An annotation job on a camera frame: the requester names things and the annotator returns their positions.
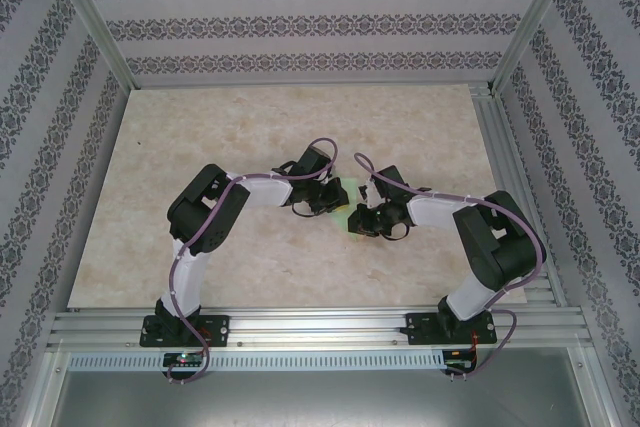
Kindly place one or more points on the long aluminium mounting rail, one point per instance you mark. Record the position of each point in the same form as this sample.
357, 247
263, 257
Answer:
320, 322

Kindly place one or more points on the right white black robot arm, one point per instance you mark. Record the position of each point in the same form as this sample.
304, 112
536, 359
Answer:
435, 212

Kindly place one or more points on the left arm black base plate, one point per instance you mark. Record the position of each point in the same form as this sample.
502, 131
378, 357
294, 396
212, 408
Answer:
220, 329

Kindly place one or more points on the beige marble pattern board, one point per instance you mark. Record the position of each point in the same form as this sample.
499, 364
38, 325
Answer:
300, 287

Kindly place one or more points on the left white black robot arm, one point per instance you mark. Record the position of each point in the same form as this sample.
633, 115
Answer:
265, 192

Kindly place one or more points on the grey metal sheet panel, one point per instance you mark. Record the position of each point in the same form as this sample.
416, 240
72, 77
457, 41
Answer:
320, 402

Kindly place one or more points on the aluminium side rails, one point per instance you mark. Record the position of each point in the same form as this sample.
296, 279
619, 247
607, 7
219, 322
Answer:
505, 147

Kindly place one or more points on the light green paper sheet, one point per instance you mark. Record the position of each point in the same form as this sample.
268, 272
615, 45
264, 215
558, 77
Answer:
350, 192

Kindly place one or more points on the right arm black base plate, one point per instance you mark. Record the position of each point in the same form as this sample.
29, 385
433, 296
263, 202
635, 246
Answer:
420, 327

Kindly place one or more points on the aluminium frame post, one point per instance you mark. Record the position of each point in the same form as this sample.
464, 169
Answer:
90, 12
537, 12

